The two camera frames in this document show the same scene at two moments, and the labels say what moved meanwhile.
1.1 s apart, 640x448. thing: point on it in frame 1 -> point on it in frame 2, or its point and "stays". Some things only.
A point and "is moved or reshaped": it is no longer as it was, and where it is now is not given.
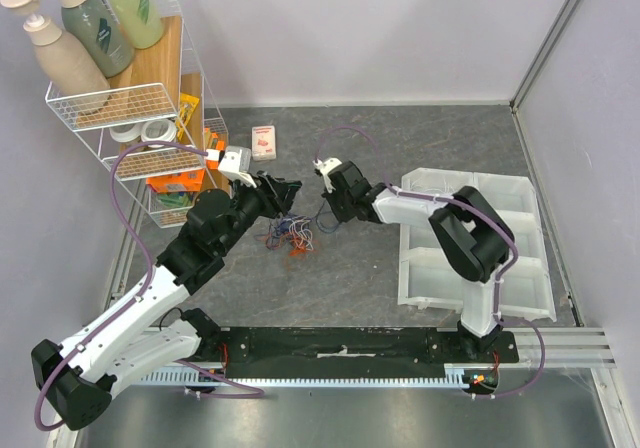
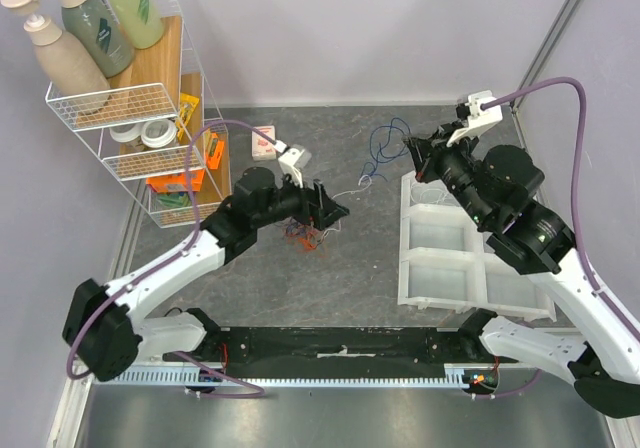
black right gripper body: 337,204 -> 430,153
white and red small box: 263,143 stays
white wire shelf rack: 155,125 stays
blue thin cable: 318,213 is moved or reshaped
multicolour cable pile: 291,232 is moved or reshaped
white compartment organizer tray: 427,277 stays
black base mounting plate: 330,352 stays
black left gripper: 276,194 -> 318,204
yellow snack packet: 188,104 stays
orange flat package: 184,181 stays
